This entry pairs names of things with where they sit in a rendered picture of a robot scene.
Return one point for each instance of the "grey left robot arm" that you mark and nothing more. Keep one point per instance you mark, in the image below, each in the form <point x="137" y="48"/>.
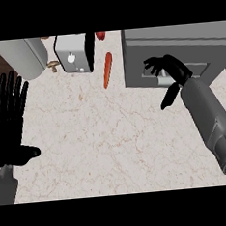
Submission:
<point x="5" y="185"/>

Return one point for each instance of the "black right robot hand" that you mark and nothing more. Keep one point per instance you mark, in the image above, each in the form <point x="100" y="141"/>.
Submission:
<point x="174" y="70"/>

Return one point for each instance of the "grey cylindrical appliance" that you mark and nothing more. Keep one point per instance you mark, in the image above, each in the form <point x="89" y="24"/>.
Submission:
<point x="21" y="56"/>

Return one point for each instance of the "grey drawer front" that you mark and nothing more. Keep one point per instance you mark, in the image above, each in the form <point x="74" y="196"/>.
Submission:
<point x="198" y="69"/>

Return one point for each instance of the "grey toaster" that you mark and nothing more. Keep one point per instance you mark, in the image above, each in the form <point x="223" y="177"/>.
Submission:
<point x="74" y="53"/>

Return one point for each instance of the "brown mushroom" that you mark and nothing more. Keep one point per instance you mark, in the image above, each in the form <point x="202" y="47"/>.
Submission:
<point x="53" y="66"/>

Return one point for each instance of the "orange carrot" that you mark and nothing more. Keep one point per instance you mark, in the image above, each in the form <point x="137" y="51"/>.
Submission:
<point x="107" y="70"/>

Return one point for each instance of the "red pepper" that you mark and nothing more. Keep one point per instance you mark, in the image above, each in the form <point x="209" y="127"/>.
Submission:
<point x="100" y="35"/>

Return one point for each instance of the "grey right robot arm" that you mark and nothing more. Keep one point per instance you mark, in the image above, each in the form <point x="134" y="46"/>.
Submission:
<point x="213" y="128"/>

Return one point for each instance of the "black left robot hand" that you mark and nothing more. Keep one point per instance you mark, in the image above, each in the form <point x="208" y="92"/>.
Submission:
<point x="8" y="127"/>

